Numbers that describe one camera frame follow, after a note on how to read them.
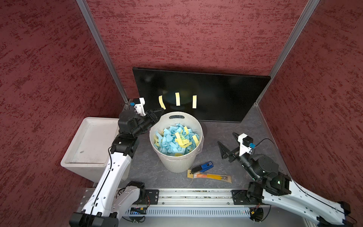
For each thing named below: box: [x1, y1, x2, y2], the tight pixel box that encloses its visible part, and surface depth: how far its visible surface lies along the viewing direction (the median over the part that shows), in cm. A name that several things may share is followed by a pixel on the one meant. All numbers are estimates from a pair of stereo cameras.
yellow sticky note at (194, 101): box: [192, 95, 198, 109], surface depth 72 cm
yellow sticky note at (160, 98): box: [158, 95, 166, 110], surface depth 69 cm
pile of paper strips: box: [154, 123, 200, 157], surface depth 75 cm
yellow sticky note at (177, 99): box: [174, 92, 181, 106], surface depth 71 cm
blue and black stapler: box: [190, 161, 215, 175], surface depth 85 cm
